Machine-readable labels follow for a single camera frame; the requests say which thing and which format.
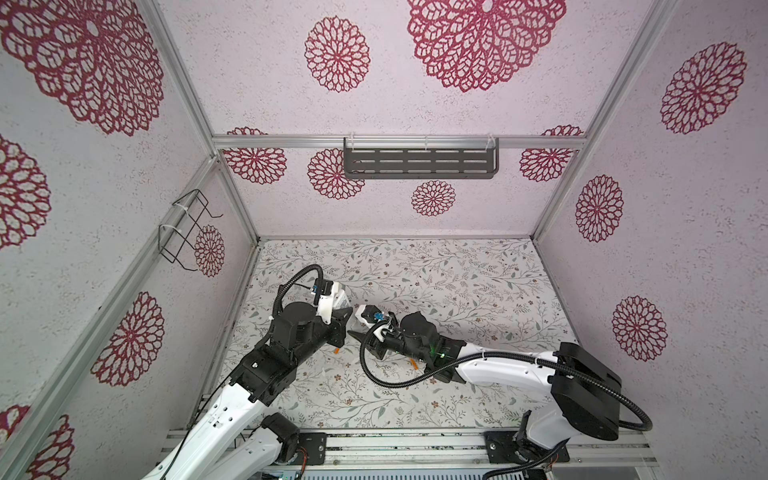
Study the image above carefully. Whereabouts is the black wire wall rack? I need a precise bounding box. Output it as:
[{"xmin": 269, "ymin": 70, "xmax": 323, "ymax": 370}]
[{"xmin": 156, "ymin": 189, "xmax": 223, "ymax": 272}]

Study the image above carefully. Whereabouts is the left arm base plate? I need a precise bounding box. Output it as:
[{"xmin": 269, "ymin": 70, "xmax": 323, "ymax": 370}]
[{"xmin": 272, "ymin": 432, "xmax": 328, "ymax": 467}]

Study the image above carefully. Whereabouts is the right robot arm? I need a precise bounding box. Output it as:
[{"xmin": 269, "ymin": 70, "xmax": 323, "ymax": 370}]
[{"xmin": 348, "ymin": 305, "xmax": 620, "ymax": 449}]

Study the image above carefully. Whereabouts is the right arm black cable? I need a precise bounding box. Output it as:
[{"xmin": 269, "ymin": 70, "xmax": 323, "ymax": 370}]
[{"xmin": 358, "ymin": 320, "xmax": 654, "ymax": 433}]

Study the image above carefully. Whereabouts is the white remote control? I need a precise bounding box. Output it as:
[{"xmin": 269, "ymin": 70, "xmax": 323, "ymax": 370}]
[{"xmin": 332, "ymin": 282, "xmax": 385, "ymax": 332}]

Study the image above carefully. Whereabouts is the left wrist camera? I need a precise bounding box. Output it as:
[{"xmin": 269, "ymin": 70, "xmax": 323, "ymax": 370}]
[{"xmin": 314, "ymin": 279, "xmax": 348, "ymax": 325}]

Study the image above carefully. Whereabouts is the dark grey wall shelf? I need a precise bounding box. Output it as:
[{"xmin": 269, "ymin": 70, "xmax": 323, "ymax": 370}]
[{"xmin": 342, "ymin": 138, "xmax": 499, "ymax": 180}]

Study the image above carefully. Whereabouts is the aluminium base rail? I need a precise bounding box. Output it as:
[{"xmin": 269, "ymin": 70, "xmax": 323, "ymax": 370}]
[{"xmin": 299, "ymin": 428, "xmax": 658, "ymax": 473}]

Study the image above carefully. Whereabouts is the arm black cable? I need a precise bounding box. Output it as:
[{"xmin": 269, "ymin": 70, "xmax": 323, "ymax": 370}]
[
  {"xmin": 358, "ymin": 320, "xmax": 654, "ymax": 433},
  {"xmin": 272, "ymin": 263, "xmax": 325, "ymax": 319}
]

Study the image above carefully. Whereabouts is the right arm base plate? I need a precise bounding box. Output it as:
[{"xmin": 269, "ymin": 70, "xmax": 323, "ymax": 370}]
[{"xmin": 483, "ymin": 430, "xmax": 547, "ymax": 465}]

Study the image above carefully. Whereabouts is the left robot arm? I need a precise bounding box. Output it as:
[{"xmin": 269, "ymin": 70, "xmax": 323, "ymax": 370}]
[{"xmin": 145, "ymin": 300, "xmax": 353, "ymax": 479}]

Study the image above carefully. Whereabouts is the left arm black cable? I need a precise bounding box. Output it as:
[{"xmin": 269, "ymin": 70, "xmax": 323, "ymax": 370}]
[{"xmin": 272, "ymin": 263, "xmax": 325, "ymax": 319}]

